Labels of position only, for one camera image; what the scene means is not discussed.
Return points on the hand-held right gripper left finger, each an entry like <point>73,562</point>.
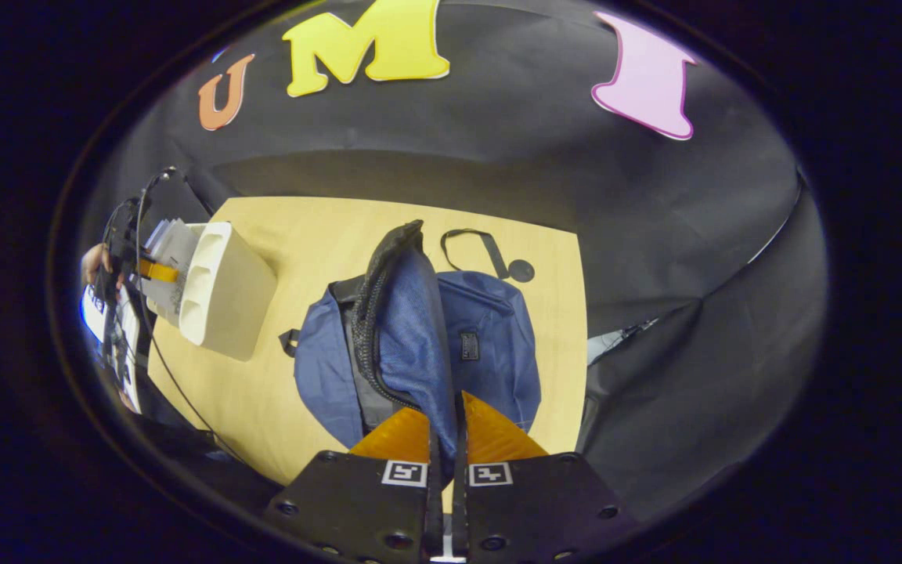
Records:
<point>357,501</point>

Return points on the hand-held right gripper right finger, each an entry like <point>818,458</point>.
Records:
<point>537,501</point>

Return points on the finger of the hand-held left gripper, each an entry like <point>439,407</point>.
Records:
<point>157,271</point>

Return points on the white book with grey picture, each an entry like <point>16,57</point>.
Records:
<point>181,254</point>

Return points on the cream plastic bookshelf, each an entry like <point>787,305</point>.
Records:
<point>232,298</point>

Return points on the blue schoolbag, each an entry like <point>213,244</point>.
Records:
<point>490,313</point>

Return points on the white printed banner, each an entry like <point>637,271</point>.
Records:
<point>91,313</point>

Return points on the person's dark clothing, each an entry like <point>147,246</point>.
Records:
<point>200,462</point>

